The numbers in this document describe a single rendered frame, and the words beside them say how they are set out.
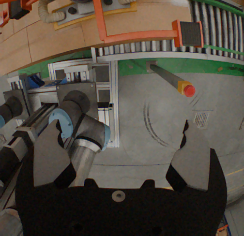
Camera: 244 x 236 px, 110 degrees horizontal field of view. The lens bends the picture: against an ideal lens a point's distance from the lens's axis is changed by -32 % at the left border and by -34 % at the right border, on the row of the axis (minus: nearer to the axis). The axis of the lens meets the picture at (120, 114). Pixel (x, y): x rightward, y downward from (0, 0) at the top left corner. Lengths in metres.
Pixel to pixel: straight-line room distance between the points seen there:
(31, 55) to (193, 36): 1.33
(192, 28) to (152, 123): 1.71
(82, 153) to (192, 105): 1.84
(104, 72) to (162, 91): 0.82
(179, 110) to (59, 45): 1.78
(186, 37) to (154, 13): 0.37
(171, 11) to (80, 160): 0.81
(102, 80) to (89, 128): 1.04
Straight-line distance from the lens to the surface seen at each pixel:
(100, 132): 0.50
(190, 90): 0.71
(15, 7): 0.59
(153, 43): 1.12
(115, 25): 0.70
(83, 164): 0.46
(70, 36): 1.19
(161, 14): 0.75
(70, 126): 0.49
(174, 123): 2.09
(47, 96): 0.88
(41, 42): 1.34
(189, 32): 0.41
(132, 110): 1.83
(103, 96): 1.54
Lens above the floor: 1.64
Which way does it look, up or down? 61 degrees down
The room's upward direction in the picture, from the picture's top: 176 degrees counter-clockwise
